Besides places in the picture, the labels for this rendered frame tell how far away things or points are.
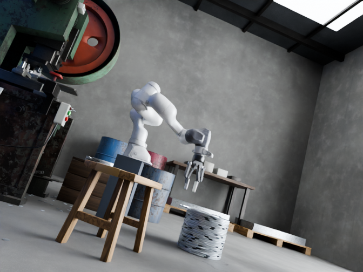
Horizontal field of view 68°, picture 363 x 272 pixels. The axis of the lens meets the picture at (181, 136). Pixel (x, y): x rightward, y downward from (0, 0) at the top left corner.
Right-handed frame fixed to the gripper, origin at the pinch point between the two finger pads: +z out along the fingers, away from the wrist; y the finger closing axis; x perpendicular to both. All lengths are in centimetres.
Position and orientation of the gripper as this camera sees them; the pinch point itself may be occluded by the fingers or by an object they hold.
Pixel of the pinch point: (190, 185)
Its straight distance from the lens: 175.4
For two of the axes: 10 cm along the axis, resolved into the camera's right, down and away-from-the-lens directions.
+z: -2.8, 9.4, -2.1
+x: 5.1, -0.4, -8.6
